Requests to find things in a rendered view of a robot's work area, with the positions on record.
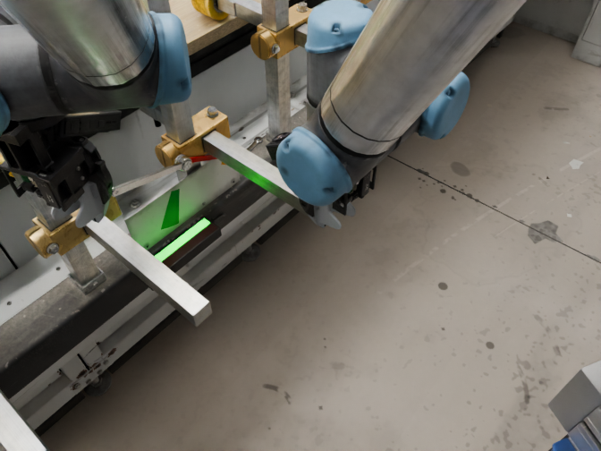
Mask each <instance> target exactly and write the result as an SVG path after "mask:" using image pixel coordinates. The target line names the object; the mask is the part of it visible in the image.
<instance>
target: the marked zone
mask: <svg viewBox="0 0 601 451"><path fill-rule="evenodd" d="M179 195H180V189H178V190H175V191H171V195H170V198H169V201H168V205H167V208H166V212H165V217H164V221H163V224H162V227H161V229H165V228H168V227H171V226H174V225H177V224H179Z"/></svg>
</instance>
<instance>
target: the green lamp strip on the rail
mask: <svg viewBox="0 0 601 451"><path fill-rule="evenodd" d="M203 219H204V220H201V221H200V222H198V223H197V224H196V225H195V226H194V227H192V228H191V229H190V230H189V231H187V232H186V233H185V234H183V235H182V236H180V237H179V238H178V239H177V240H175V241H174V242H173V243H171V244H170V245H168V246H167V247H166V248H165V249H163V250H162V251H160V252H159V253H158V254H157V255H156V256H155V257H156V258H157V259H158V260H159V261H163V260H164V259H165V258H167V257H168V256H169V255H171V254H172V253H173V252H174V251H176V250H177V249H178V248H180V247H181V246H182V245H184V244H185V243H186V242H187V241H189V239H191V238H192V237H193V236H194V235H196V234H197V233H198V232H200V231H201V230H202V229H204V228H205V227H206V226H208V225H209V224H210V222H209V221H207V220H206V219H205V218H203Z"/></svg>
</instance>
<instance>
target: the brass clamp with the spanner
mask: <svg viewBox="0 0 601 451"><path fill-rule="evenodd" d="M209 107H210V106H208V107H206V108H205V109H203V110H202V111H200V112H198V113H197V114H195V115H194V116H192V121H193V126H194V131H195V134H194V135H193V136H191V137H190V138H188V139H187V140H185V141H184V142H182V143H181V144H180V143H178V142H177V141H175V140H173V139H172V138H170V137H168V136H167V134H166V133H165V134H164V135H162V136H161V138H162V142H161V143H159V144H157V145H156V147H155V152H156V155H157V158H158V160H159V161H160V163H161V164H162V165H163V166H164V167H167V166H170V165H173V164H174V161H175V159H176V158H177V157H178V156H179V155H181V154H183V155H185V156H187V157H198V156H205V155H206V154H207V152H206V151H205V149H204V144H203V138H204V137H205V136H207V135H208V134H210V133H211V132H212V131H217V132H219V133H221V134H222V135H224V136H225V137H226V138H228V139H229V138H230V137H231V135H230V128H229V122H228V116H227V115H224V114H223V113H221V112H219V111H217V112H218V116H217V117H215V118H210V117H208V116H207V109H208V108H209Z"/></svg>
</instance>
